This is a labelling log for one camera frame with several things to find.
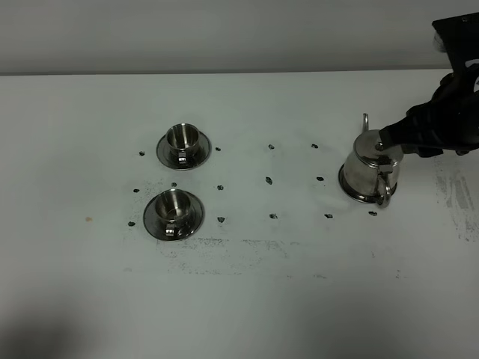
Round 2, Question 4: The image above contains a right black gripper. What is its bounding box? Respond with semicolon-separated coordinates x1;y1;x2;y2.
379;73;478;157

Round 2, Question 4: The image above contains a stainless steel teapot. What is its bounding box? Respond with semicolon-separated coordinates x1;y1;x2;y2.
338;113;403;208

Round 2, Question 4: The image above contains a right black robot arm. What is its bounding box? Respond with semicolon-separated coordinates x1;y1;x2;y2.
379;13;478;158

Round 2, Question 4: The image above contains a teapot steel saucer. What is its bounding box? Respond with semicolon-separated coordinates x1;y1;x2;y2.
338;164;399;208

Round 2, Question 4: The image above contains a far stainless steel teacup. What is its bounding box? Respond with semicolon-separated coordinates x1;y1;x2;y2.
166;123;200;165

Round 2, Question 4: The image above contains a stainless steel teacup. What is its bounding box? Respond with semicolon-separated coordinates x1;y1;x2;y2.
154;188;192;239
166;123;200;165

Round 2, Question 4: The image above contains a near stainless steel teacup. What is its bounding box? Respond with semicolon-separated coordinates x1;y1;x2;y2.
154;188;192;239

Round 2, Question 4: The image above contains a far steel saucer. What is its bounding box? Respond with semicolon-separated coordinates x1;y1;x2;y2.
156;132;212;171

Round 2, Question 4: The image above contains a near steel saucer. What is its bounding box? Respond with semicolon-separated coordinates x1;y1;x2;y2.
143;191;205;242

